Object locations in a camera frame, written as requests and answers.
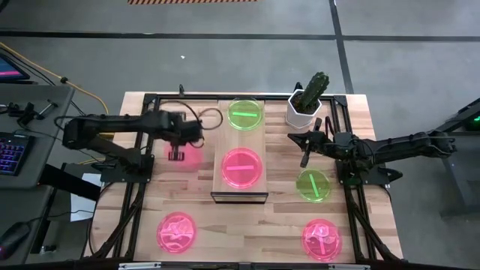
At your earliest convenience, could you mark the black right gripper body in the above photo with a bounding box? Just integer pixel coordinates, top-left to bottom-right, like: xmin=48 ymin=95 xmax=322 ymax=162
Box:
xmin=310 ymin=130 xmax=357 ymax=162

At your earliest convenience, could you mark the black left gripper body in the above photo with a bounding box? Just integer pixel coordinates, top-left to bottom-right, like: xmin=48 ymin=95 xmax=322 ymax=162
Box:
xmin=157 ymin=110 xmax=206 ymax=149

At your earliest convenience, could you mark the pink translucent plastic plate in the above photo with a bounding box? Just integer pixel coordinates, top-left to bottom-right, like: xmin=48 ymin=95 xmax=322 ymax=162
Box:
xmin=156 ymin=211 xmax=198 ymax=254
xmin=220 ymin=147 xmax=264 ymax=190
xmin=301 ymin=218 xmax=343 ymax=263
xmin=163 ymin=142 xmax=206 ymax=173

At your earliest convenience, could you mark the green translucent plastic plate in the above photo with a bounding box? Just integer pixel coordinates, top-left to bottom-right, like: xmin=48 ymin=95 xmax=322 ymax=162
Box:
xmin=227 ymin=97 xmax=265 ymax=131
xmin=295 ymin=168 xmax=332 ymax=203

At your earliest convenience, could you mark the white plant pot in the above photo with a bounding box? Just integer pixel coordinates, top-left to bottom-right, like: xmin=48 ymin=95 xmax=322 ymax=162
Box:
xmin=285 ymin=88 xmax=323 ymax=129

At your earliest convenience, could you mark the green cactus plant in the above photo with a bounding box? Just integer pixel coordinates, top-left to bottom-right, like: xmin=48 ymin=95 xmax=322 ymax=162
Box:
xmin=298 ymin=71 xmax=330 ymax=113

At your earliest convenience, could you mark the white paper sheet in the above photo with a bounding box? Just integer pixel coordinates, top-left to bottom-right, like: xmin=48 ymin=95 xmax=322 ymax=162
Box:
xmin=70 ymin=172 xmax=103 ymax=223

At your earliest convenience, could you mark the black rectangular bar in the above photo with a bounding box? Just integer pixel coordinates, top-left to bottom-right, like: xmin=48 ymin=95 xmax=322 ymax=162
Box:
xmin=39 ymin=163 xmax=102 ymax=202

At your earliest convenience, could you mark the grey desk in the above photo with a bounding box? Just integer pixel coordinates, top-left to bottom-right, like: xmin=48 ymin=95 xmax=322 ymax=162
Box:
xmin=0 ymin=82 xmax=76 ymax=266

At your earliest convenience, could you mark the black clamp tool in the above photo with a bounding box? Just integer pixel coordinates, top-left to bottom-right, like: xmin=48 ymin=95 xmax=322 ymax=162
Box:
xmin=5 ymin=99 xmax=59 ymax=127

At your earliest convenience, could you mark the backlit computer keyboard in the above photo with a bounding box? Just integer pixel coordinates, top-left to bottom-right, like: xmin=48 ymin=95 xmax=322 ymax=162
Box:
xmin=0 ymin=131 xmax=35 ymax=176

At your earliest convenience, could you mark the computer monitor screen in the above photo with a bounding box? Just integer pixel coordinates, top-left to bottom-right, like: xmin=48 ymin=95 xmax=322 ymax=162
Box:
xmin=0 ymin=52 xmax=31 ymax=83

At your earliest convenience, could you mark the black computer mouse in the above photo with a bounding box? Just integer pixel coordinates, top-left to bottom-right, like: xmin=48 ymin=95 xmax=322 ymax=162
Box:
xmin=0 ymin=220 xmax=32 ymax=260

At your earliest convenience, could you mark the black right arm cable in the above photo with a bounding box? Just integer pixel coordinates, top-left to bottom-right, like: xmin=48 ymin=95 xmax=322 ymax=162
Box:
xmin=324 ymin=115 xmax=338 ymax=137

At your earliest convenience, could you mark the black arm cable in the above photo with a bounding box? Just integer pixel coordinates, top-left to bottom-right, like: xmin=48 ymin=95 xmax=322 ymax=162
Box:
xmin=155 ymin=99 xmax=225 ymax=149
xmin=324 ymin=115 xmax=338 ymax=137

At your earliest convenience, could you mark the black aluminium rig frame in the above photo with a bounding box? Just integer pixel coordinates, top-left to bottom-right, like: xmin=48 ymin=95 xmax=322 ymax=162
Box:
xmin=80 ymin=92 xmax=401 ymax=263

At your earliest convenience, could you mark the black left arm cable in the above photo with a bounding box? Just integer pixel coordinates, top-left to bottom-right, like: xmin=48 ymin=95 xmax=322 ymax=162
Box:
xmin=155 ymin=99 xmax=225 ymax=149

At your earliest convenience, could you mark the wooden shelf with black frame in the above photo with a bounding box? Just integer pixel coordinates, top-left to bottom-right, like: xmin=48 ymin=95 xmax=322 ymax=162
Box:
xmin=210 ymin=97 xmax=269 ymax=205

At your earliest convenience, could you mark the silver metal bracket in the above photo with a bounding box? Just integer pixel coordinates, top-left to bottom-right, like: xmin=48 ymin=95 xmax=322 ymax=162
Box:
xmin=118 ymin=262 xmax=162 ymax=270
xmin=328 ymin=263 xmax=371 ymax=270

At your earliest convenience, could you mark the thick yellow cable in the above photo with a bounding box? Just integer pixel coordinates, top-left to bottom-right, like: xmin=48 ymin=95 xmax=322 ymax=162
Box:
xmin=0 ymin=41 xmax=110 ymax=116

